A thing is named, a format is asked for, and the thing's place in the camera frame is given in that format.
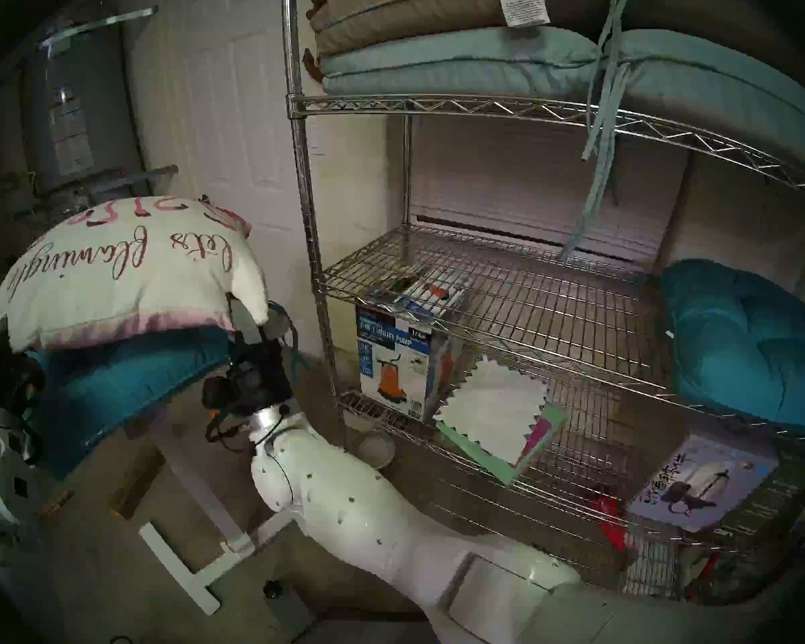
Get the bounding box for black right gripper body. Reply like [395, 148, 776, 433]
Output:
[201, 339, 296, 415]

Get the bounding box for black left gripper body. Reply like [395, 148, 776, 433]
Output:
[0, 343, 46, 417]

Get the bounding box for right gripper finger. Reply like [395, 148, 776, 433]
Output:
[228, 295, 265, 348]

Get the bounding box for white pink flamingo pillow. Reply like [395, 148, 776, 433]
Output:
[0, 195, 270, 353]

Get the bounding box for teal tufted seat cushion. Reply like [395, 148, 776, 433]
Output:
[659, 258, 805, 435]
[27, 301, 303, 479]

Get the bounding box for light blue bench cushion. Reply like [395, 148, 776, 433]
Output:
[320, 0, 805, 261]

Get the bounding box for tan bench cushion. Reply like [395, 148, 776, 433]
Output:
[309, 0, 805, 113]

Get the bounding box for white cushion care label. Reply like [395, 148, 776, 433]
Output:
[498, 0, 551, 28]

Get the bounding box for white folding table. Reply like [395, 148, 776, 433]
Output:
[124, 314, 303, 616]

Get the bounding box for utility pump cardboard box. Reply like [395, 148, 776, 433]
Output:
[354, 259, 474, 423]

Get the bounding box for small metal bowl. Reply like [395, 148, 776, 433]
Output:
[352, 429, 396, 471]

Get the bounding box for wooden board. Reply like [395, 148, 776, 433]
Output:
[109, 441, 168, 519]

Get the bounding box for white panel door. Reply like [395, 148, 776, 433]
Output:
[164, 0, 323, 355]

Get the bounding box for green paper sheet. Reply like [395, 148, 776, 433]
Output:
[435, 408, 568, 487]

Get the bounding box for grey water heater tank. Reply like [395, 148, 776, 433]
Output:
[20, 5, 148, 207]

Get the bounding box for white window blinds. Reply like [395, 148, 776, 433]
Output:
[409, 113, 688, 268]

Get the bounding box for red plastic item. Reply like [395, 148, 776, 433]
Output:
[594, 494, 626, 551]

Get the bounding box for lamp picture cardboard box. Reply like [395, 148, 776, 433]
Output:
[625, 411, 805, 536]

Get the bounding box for metal water heater strap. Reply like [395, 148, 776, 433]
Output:
[87, 165, 178, 194]
[37, 5, 158, 50]

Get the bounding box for chrome wire shelf rack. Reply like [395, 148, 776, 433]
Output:
[280, 0, 805, 610]

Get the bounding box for rusty anchor wall hook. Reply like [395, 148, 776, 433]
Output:
[302, 0, 328, 83]

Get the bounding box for red handled tool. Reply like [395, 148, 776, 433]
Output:
[684, 549, 739, 603]

